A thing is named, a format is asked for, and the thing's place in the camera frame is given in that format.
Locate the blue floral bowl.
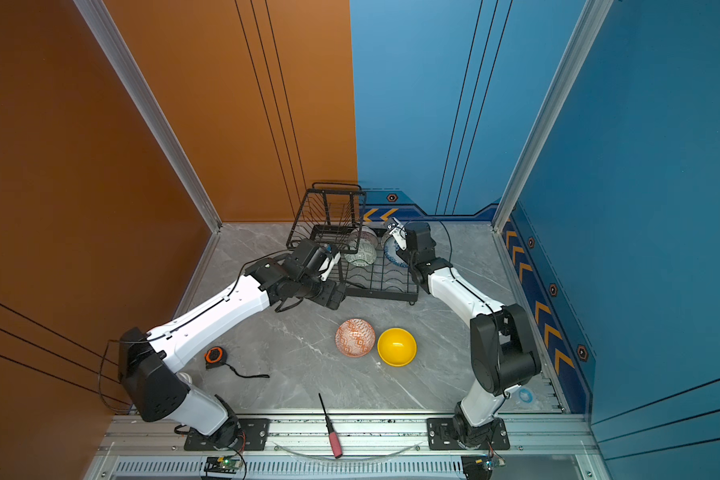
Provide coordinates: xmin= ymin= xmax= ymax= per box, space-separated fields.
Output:
xmin=383 ymin=235 xmax=408 ymax=269

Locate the orange patterned bowl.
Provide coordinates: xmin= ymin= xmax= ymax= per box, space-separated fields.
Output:
xmin=335 ymin=318 xmax=376 ymax=358

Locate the pink striped bowl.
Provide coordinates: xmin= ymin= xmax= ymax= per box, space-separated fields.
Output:
xmin=360 ymin=225 xmax=378 ymax=239

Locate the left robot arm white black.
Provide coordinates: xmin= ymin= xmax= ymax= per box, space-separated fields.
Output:
xmin=115 ymin=252 xmax=346 ymax=450

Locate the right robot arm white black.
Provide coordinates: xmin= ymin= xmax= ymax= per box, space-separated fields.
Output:
xmin=396 ymin=222 xmax=542 ymax=449

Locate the yellow bowl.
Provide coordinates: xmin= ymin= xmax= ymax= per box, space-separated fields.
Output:
xmin=377 ymin=327 xmax=418 ymax=367

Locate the orange black tape measure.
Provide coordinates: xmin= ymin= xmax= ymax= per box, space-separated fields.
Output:
xmin=203 ymin=346 xmax=270 ymax=379

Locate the small blue tape roll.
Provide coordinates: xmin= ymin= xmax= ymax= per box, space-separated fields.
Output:
xmin=517 ymin=388 xmax=534 ymax=404

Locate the left green circuit board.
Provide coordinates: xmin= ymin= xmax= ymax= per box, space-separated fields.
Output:
xmin=203 ymin=456 xmax=247 ymax=479

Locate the right circuit board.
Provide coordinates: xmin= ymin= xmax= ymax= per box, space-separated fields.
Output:
xmin=461 ymin=456 xmax=505 ymax=480

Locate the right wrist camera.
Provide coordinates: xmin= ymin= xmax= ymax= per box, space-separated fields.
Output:
xmin=386 ymin=218 xmax=407 ymax=250

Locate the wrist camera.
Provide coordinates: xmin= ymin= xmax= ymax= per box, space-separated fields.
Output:
xmin=386 ymin=218 xmax=407 ymax=250
xmin=293 ymin=239 xmax=341 ymax=281

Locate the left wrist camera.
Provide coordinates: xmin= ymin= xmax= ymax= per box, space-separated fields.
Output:
xmin=293 ymin=239 xmax=341 ymax=281

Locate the black wire dish rack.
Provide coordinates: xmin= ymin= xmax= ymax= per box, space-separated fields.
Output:
xmin=286 ymin=182 xmax=419 ymax=305

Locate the red handled screwdriver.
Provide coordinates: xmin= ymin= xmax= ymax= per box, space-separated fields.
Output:
xmin=318 ymin=393 xmax=343 ymax=459

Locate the aluminium front rail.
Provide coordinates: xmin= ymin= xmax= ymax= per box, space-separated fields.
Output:
xmin=85 ymin=410 xmax=610 ymax=479

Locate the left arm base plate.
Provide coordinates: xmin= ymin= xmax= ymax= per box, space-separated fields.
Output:
xmin=184 ymin=417 xmax=270 ymax=453

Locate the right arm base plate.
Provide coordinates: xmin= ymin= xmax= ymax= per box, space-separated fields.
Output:
xmin=426 ymin=416 xmax=511 ymax=451

